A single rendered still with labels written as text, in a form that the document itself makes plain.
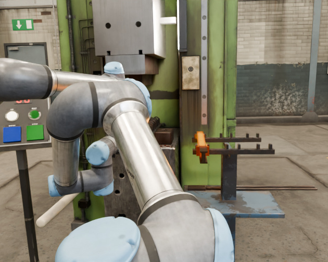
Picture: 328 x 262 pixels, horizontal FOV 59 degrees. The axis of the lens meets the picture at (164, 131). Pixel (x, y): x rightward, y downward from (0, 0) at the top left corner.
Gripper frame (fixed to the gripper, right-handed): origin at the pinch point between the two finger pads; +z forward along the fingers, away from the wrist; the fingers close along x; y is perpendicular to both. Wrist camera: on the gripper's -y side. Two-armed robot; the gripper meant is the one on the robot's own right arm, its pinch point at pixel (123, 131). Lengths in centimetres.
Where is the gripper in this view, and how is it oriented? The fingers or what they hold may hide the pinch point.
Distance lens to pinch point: 133.5
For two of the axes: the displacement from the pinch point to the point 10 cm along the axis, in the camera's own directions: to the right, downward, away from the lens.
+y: 0.3, 9.9, 1.7
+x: 9.9, -0.1, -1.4
